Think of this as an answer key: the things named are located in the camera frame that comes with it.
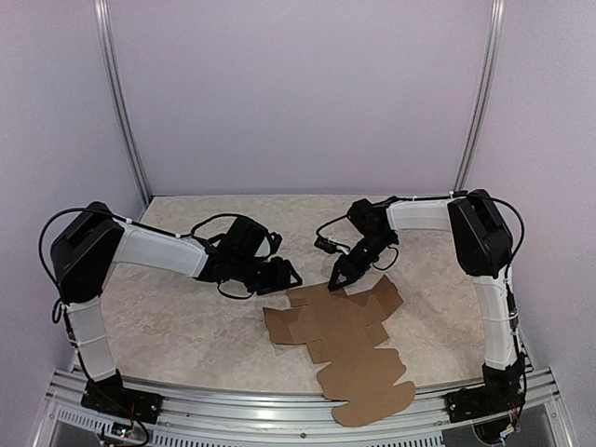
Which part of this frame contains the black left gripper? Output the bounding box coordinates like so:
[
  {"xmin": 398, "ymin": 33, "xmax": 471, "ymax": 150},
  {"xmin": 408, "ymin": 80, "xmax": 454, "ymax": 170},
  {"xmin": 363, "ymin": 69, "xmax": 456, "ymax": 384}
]
[{"xmin": 233, "ymin": 253, "xmax": 303, "ymax": 295}]

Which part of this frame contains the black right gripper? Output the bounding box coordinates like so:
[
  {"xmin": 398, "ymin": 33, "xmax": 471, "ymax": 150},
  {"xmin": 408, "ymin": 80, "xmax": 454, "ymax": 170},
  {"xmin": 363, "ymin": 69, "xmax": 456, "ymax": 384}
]
[{"xmin": 328, "ymin": 234, "xmax": 393, "ymax": 292}]

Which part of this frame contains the brown cardboard box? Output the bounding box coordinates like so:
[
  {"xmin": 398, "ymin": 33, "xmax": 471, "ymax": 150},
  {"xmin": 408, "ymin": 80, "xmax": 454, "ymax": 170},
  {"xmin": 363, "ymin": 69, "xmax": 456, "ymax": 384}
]
[{"xmin": 263, "ymin": 276, "xmax": 415, "ymax": 427}]

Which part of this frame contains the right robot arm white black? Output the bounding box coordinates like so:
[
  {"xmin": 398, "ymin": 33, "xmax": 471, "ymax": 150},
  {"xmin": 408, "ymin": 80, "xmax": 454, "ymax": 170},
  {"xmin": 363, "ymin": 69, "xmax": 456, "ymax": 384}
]
[{"xmin": 314, "ymin": 189, "xmax": 527, "ymax": 413}]

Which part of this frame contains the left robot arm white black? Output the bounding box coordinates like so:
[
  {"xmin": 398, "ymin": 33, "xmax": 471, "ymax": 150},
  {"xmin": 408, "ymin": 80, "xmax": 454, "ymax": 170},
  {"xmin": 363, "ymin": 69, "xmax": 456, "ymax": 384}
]
[{"xmin": 50, "ymin": 201, "xmax": 303, "ymax": 414}]

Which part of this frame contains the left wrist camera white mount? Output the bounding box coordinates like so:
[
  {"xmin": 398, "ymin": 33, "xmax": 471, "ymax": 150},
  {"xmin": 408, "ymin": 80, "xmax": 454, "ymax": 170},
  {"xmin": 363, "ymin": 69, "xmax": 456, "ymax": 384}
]
[{"xmin": 254, "ymin": 232, "xmax": 283, "ymax": 259}]

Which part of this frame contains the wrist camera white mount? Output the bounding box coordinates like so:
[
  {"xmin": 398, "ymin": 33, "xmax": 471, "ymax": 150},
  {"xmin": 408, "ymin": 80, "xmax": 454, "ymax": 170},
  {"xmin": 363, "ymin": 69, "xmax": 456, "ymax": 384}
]
[
  {"xmin": 314, "ymin": 236, "xmax": 350, "ymax": 254},
  {"xmin": 254, "ymin": 232, "xmax": 283, "ymax": 259}
]

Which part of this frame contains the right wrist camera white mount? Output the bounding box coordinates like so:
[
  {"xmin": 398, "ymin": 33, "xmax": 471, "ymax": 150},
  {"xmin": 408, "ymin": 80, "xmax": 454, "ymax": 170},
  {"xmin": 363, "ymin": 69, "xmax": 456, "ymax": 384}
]
[{"xmin": 314, "ymin": 236, "xmax": 350, "ymax": 254}]

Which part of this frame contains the front aluminium frame rail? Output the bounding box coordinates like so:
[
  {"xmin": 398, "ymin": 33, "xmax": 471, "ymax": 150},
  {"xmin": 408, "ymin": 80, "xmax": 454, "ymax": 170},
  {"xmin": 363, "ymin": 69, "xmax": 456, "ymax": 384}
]
[{"xmin": 29, "ymin": 368, "xmax": 578, "ymax": 446}]

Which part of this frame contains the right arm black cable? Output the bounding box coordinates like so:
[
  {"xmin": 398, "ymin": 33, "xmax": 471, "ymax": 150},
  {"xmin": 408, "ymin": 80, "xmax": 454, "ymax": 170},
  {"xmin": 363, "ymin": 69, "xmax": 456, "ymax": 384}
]
[{"xmin": 316, "ymin": 193, "xmax": 527, "ymax": 415}]

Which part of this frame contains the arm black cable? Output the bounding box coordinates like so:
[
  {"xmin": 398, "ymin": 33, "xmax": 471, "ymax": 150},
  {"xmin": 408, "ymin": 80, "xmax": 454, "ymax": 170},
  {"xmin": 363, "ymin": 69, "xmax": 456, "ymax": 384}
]
[
  {"xmin": 316, "ymin": 193, "xmax": 527, "ymax": 415},
  {"xmin": 38, "ymin": 207, "xmax": 252, "ymax": 299}
]

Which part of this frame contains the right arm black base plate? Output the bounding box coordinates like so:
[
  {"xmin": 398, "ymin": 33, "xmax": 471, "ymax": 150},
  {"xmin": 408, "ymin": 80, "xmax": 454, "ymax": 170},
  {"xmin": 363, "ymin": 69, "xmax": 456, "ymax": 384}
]
[{"xmin": 444, "ymin": 386, "xmax": 525, "ymax": 423}]

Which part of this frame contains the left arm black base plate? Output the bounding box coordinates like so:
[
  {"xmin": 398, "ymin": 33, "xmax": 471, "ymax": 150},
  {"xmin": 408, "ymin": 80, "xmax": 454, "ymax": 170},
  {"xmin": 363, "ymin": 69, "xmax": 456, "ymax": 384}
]
[{"xmin": 81, "ymin": 383, "xmax": 163, "ymax": 424}]

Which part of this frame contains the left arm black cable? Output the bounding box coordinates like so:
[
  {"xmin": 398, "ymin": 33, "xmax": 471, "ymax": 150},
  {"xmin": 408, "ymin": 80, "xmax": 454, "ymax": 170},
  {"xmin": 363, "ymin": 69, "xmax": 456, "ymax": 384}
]
[{"xmin": 38, "ymin": 207, "xmax": 252, "ymax": 299}]

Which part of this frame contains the right aluminium frame post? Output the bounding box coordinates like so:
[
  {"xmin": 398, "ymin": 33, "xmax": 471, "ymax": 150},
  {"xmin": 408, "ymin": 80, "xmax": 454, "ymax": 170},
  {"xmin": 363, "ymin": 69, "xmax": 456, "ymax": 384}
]
[{"xmin": 454, "ymin": 0, "xmax": 507, "ymax": 190}]

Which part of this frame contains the aluminium frame post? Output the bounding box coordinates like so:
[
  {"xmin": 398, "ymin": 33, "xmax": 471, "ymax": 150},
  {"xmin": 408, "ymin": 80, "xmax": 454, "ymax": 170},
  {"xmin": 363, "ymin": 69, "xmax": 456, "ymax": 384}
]
[
  {"xmin": 454, "ymin": 0, "xmax": 507, "ymax": 190},
  {"xmin": 93, "ymin": 0, "xmax": 153, "ymax": 207}
]

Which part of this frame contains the left aluminium frame post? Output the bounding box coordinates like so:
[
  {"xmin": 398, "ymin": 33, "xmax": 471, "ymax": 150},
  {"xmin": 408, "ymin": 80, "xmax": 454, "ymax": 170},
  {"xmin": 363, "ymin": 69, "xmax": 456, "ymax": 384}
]
[{"xmin": 93, "ymin": 0, "xmax": 153, "ymax": 207}]

